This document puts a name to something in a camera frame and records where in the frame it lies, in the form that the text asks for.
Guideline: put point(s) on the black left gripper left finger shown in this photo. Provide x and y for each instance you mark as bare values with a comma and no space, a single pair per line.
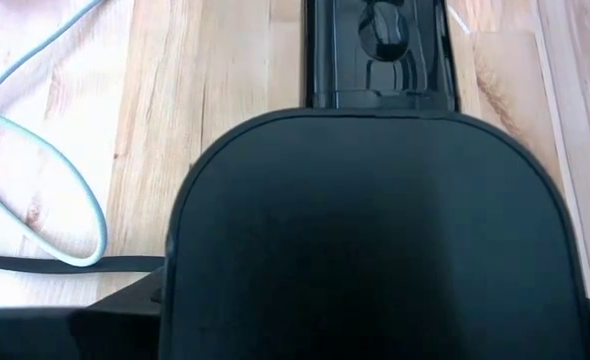
50,335

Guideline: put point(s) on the black power tower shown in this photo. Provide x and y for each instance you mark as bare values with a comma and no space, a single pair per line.
375,240

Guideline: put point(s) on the black USB wall charger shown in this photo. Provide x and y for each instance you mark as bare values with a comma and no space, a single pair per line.
380,60

